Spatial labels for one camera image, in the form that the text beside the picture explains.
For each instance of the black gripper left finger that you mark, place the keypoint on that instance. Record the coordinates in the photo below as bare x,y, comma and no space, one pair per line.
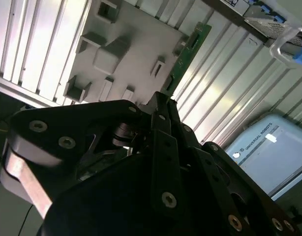
79,118

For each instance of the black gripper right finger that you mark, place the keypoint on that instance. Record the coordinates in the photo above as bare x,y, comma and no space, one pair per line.
215,167

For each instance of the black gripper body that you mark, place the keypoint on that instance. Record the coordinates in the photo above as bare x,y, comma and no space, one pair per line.
104,209

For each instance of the green RAM stick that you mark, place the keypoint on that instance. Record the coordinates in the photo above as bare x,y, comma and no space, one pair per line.
190,49

